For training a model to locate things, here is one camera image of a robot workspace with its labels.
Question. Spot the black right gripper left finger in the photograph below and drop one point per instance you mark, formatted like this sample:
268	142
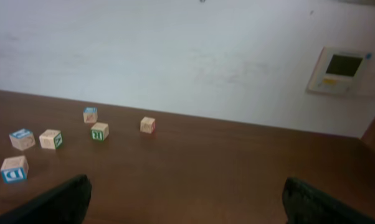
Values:
66	203

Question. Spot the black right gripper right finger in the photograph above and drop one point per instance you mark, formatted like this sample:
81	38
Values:
304	204

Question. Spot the wooden block letter M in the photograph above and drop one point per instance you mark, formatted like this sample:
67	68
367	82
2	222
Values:
14	169

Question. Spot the wooden block fox picture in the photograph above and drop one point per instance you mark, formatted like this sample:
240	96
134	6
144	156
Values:
51	139

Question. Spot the wooden block blue number 2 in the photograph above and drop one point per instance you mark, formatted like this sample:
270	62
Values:
22	139

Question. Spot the wooden block green side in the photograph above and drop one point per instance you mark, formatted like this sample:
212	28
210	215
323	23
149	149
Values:
99	131

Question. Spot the blue top wooden block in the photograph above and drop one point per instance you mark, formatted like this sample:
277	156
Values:
90	115

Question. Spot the plain wooden block far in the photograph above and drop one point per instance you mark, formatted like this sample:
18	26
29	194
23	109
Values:
147	125

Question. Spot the white wall thermostat panel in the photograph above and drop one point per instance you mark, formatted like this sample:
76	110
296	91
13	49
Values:
338	71

